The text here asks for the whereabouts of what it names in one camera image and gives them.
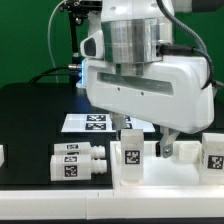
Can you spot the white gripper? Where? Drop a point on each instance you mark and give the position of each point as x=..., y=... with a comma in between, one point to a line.
x=172, y=93

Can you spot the white square table top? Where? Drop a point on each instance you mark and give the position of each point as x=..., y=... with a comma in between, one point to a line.
x=179, y=170

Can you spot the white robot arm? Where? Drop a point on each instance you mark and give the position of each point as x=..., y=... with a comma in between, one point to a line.
x=133, y=68

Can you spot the white marker tag sheet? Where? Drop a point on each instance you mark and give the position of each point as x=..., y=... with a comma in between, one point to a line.
x=100, y=123

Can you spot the white front fence bar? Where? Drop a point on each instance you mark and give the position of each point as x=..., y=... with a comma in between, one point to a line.
x=111, y=204

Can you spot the white fence bar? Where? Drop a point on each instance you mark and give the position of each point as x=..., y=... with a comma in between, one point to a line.
x=111, y=204
x=1, y=155

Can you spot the white left fence bar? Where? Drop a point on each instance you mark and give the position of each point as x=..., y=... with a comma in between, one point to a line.
x=1, y=155

